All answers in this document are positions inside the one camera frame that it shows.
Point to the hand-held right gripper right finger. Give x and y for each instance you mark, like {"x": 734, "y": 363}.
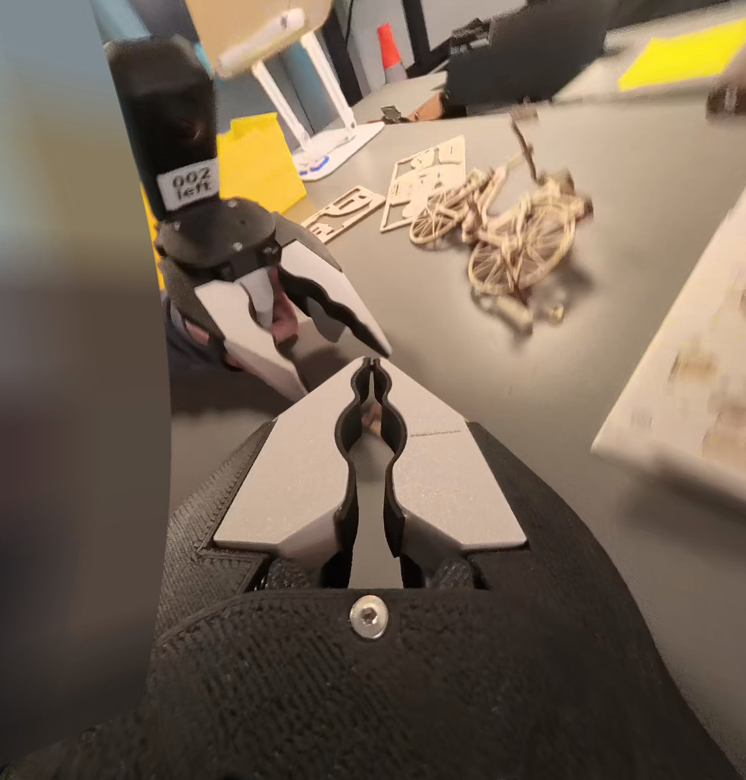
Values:
{"x": 458, "y": 481}

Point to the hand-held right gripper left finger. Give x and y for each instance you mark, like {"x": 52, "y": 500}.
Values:
{"x": 287, "y": 481}

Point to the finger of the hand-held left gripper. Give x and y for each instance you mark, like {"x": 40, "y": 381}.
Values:
{"x": 330, "y": 286}
{"x": 239, "y": 329}

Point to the small light wooden part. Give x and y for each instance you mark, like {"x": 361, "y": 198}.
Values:
{"x": 370, "y": 420}

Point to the wooden bicycle model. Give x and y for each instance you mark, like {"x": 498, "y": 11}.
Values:
{"x": 519, "y": 244}

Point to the person's left hand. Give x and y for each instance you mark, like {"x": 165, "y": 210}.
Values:
{"x": 282, "y": 329}

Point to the laser-cut plywood part sheet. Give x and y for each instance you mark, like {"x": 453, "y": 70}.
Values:
{"x": 342, "y": 214}
{"x": 427, "y": 183}

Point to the yellow paper pad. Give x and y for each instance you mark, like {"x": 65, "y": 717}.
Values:
{"x": 257, "y": 164}

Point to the white stand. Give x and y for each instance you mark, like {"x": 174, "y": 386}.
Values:
{"x": 324, "y": 146}

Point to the small white cylinder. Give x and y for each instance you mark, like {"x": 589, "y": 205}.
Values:
{"x": 519, "y": 315}

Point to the orange traffic cone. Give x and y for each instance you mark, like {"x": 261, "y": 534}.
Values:
{"x": 390, "y": 55}

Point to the white instruction booklet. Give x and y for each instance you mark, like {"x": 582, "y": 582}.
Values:
{"x": 683, "y": 365}

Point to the black bag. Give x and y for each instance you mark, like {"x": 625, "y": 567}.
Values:
{"x": 525, "y": 61}

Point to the yellow paper sheet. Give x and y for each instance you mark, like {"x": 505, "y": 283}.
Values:
{"x": 683, "y": 55}

